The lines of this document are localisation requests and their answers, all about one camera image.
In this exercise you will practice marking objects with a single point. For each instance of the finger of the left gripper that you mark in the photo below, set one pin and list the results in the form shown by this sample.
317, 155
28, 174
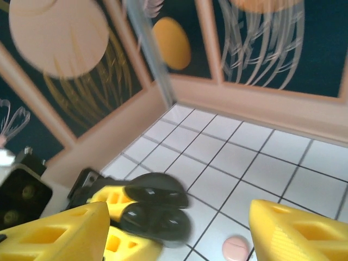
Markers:
114, 198
127, 247

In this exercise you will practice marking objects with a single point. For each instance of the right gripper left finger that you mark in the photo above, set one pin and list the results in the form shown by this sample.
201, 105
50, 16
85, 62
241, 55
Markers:
54, 239

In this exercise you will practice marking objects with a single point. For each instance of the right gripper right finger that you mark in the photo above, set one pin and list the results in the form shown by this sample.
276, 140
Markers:
299, 236

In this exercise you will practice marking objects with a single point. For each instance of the black round charging case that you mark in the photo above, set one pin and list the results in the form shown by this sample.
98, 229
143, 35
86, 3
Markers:
155, 190

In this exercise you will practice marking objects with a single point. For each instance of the pale pink round charging case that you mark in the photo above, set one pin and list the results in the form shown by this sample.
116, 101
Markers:
235, 248

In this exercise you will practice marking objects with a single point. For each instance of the aluminium corner post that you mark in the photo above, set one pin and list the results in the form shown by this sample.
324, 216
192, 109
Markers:
152, 54

